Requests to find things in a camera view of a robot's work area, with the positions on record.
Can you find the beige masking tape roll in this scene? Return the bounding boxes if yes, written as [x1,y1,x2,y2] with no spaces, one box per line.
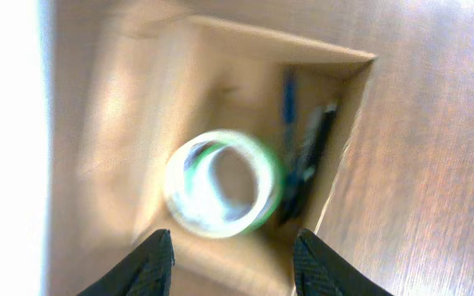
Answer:
[163,128,277,239]

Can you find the green tape roll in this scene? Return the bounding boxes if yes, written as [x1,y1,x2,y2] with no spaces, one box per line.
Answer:
[189,137,284,236]

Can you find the brown cardboard box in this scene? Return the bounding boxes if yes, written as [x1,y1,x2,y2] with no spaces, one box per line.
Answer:
[47,1,374,295]

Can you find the black permanent marker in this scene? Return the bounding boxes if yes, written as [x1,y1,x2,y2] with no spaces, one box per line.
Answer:
[277,102,337,226]

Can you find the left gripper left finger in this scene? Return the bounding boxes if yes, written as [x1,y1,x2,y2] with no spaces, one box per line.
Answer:
[79,229,174,296]

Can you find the blue pen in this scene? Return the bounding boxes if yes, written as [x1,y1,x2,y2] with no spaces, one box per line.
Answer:
[282,67,297,167]

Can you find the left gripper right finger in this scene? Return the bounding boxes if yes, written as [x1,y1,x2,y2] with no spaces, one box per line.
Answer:
[293,229,392,296]

